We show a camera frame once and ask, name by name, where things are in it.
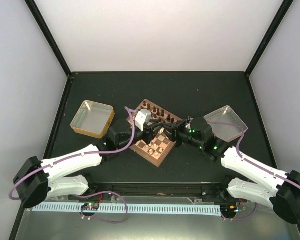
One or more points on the black right frame post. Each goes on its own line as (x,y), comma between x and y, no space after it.
(274,25)

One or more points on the black left frame post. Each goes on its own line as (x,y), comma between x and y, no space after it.
(36,13)

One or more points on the pink metal tin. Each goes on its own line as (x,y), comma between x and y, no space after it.
(226,124)

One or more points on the left controller circuit board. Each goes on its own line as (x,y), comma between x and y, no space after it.
(90,207)

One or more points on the wooden chessboard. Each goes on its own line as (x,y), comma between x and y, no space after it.
(161,140)

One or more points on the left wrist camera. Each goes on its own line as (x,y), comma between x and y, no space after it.
(143,117)

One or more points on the yellow metal tin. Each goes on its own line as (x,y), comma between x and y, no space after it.
(93,119)

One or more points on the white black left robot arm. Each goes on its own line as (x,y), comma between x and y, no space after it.
(38,180)

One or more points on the black rear mounting rail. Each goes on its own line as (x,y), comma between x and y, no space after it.
(209,192)

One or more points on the right controller circuit board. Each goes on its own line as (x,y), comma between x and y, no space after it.
(235,208)

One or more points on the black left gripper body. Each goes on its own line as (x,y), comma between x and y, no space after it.
(148,138)

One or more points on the black frame post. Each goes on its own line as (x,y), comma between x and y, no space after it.
(274,25)
(36,13)

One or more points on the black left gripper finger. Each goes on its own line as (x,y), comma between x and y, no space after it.
(155,129)
(156,121)

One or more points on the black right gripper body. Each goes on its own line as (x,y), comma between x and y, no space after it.
(183,135)

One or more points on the controller circuit board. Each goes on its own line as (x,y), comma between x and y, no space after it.
(90,207)
(235,208)

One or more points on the white slotted cable duct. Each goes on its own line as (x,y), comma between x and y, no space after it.
(120,208)

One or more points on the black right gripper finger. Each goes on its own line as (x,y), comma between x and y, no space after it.
(172,135)
(172,124)

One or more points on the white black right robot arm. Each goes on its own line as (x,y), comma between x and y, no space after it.
(267,186)

